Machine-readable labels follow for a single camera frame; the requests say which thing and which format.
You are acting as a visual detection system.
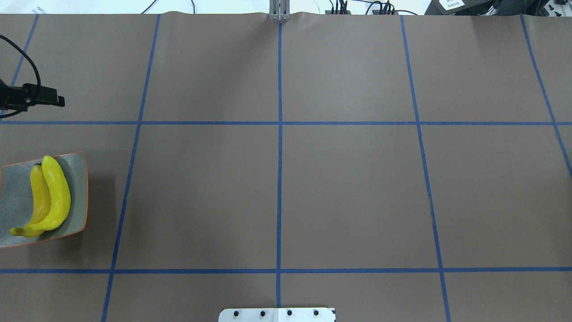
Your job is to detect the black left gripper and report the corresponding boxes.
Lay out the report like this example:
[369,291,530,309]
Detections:
[0,80,65,111]

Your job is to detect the yellow banana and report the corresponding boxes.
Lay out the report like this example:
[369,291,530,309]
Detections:
[10,164,50,238]
[27,155,71,232]

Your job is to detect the grey square plate orange rim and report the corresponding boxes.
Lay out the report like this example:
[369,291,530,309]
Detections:
[0,152,88,249]

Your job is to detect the brown paper table cover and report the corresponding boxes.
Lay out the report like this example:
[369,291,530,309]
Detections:
[1,12,571,322]

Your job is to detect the aluminium frame post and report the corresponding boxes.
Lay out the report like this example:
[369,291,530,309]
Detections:
[269,0,290,23]

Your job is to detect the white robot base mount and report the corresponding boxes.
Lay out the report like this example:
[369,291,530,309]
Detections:
[218,307,336,322]

